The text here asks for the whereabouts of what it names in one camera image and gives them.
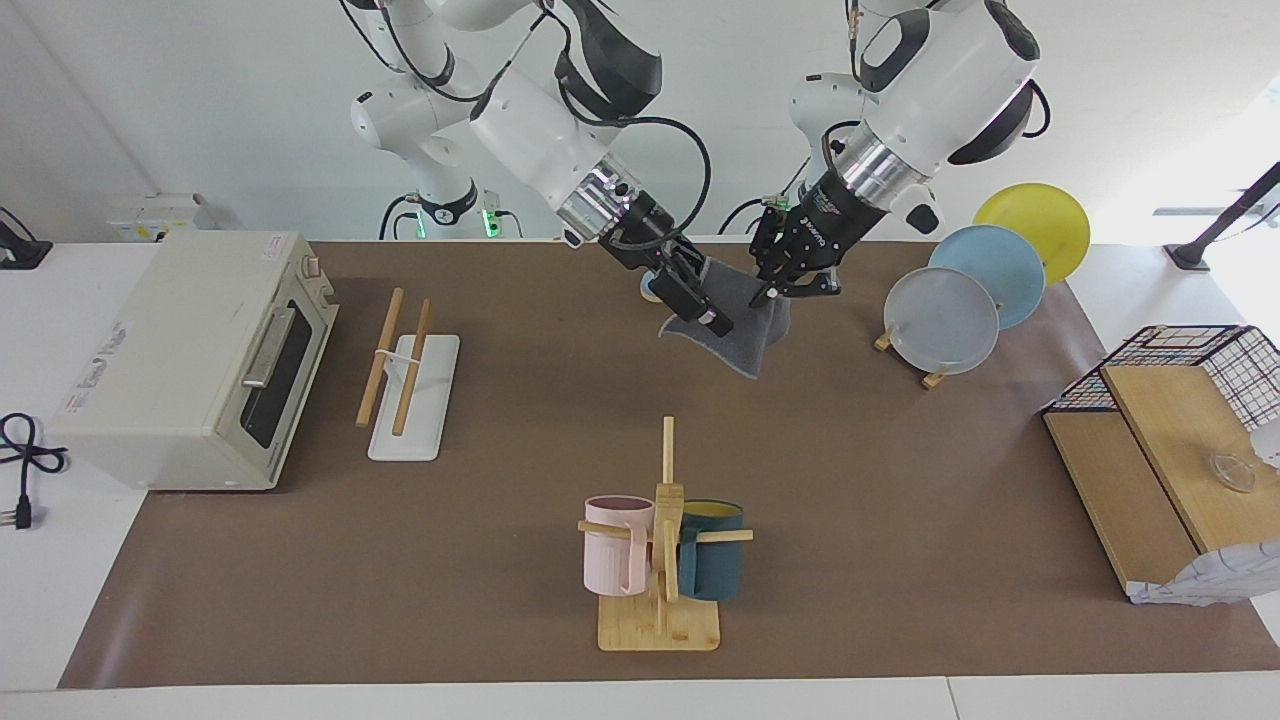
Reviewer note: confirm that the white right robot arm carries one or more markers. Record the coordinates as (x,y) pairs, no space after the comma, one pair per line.
(530,120)

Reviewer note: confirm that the wooden plate rack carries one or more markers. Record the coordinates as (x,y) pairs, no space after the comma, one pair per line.
(936,378)

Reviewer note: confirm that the black stand leg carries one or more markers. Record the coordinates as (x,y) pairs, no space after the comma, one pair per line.
(1225,220)

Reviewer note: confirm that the white box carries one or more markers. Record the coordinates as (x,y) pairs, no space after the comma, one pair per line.
(160,215)

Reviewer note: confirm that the grey plate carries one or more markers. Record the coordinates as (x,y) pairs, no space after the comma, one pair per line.
(940,322)

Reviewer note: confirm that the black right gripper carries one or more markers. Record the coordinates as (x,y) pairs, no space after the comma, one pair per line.
(650,240)

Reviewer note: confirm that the pink mug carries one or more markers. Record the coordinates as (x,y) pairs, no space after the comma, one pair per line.
(610,555)

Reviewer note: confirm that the yellow plate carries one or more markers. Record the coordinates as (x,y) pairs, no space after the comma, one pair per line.
(1040,215)

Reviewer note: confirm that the black clamp base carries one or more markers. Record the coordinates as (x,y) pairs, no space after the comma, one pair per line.
(20,252)

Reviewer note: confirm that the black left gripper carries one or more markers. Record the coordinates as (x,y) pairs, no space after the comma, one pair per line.
(810,235)

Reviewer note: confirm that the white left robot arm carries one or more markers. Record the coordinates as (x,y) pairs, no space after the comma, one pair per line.
(950,80)

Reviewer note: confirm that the white towel rack wooden bars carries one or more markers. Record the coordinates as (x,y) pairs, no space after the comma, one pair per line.
(420,400)

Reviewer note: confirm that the beige toaster oven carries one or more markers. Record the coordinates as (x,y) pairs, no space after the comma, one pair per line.
(170,370)

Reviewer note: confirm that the purple and grey towel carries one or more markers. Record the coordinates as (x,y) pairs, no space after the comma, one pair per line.
(750,335)

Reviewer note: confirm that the brown table mat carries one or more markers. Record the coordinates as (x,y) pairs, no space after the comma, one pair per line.
(500,600)

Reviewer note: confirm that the light blue plate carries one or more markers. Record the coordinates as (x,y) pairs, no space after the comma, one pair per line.
(1005,270)

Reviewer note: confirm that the wooden mug tree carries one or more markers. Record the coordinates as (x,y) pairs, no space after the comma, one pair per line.
(660,625)

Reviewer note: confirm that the dark teal mug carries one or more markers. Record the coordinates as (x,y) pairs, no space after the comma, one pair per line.
(715,565)

